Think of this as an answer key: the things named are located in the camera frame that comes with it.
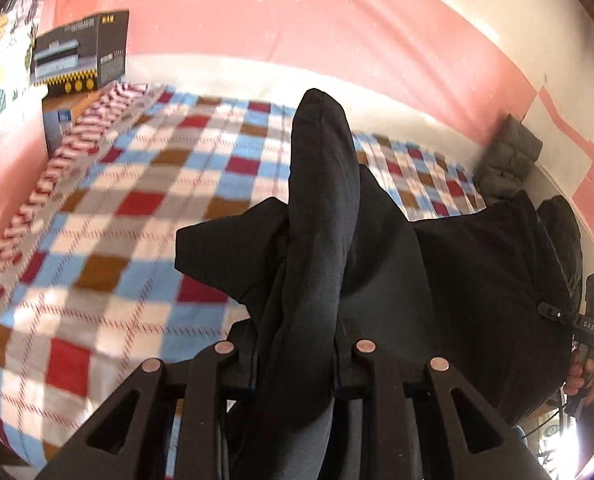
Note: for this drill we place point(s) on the large black coat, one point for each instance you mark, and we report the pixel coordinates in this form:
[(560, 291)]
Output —
[(384, 348)]

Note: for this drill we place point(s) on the person's right hand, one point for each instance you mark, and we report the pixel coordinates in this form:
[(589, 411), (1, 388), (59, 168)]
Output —
[(580, 376)]

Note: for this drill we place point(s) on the black puffer jacket with snaps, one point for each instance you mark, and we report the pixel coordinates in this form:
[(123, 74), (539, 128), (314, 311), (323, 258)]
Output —
[(561, 226)]

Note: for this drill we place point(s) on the grey quilted puffer jacket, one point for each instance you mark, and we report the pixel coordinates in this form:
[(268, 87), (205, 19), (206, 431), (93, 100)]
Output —
[(507, 161)]

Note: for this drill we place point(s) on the checkered plaid bed sheet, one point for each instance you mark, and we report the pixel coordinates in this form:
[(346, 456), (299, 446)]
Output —
[(88, 287)]

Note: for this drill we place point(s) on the blue box under black box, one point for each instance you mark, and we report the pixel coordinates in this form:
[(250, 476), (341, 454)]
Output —
[(56, 123)]

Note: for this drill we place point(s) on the black printed cardboard box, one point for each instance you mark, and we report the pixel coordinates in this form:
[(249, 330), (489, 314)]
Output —
[(81, 56)]

